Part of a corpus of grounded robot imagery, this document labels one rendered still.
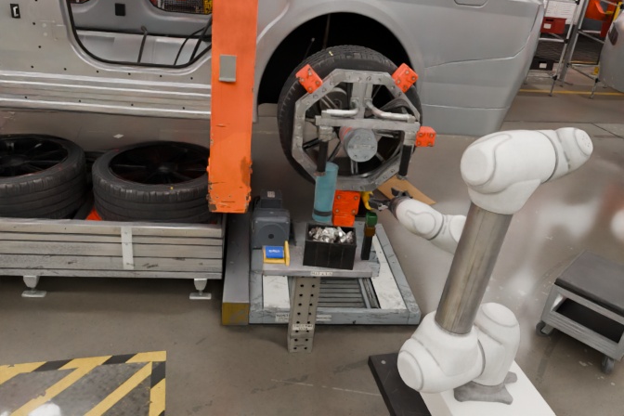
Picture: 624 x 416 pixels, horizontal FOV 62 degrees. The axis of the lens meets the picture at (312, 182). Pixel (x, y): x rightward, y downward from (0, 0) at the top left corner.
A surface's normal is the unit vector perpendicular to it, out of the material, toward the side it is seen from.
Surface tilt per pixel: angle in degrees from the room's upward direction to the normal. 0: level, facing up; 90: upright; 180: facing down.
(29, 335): 0
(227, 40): 90
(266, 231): 90
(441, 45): 90
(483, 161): 85
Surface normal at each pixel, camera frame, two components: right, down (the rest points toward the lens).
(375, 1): 0.11, 0.43
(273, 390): 0.10, -0.90
